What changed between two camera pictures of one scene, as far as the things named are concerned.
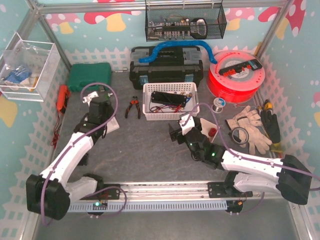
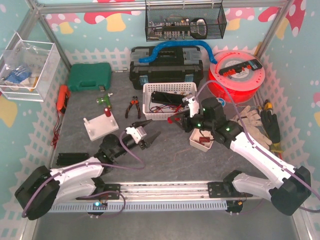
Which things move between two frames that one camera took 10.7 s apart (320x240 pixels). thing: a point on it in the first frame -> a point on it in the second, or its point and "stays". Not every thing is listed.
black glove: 271,126 stays
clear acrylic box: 27,68 stays
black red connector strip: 254,64 stays
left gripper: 97,105 -> 144,135
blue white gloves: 16,76 stays
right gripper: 175,132 -> 184,121
